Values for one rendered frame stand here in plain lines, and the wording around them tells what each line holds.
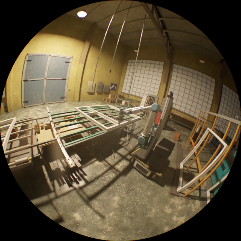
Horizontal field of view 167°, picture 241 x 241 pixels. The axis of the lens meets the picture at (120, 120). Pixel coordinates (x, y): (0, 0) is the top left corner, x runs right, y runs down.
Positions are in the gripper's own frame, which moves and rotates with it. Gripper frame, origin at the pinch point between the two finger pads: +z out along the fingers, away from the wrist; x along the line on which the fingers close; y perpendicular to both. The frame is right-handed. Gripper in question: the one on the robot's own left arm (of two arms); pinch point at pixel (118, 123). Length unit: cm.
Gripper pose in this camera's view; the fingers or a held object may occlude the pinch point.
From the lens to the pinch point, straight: 174.5
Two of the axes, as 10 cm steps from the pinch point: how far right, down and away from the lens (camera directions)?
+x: 7.7, 3.7, -5.1
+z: -2.0, 9.1, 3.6
